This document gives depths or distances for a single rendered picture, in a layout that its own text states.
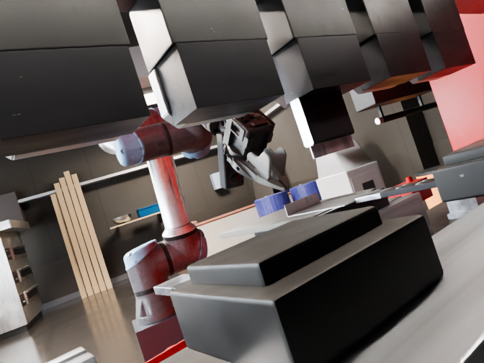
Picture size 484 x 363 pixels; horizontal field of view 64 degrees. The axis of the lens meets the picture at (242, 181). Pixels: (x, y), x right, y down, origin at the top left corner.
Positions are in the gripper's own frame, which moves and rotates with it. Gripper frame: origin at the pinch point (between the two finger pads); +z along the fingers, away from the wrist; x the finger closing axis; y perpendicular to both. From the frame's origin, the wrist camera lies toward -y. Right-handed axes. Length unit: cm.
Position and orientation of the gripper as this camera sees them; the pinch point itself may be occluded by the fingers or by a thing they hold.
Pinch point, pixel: (280, 187)
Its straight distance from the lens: 68.7
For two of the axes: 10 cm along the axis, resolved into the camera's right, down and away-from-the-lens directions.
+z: 5.6, 6.1, -5.6
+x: 8.1, -2.5, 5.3
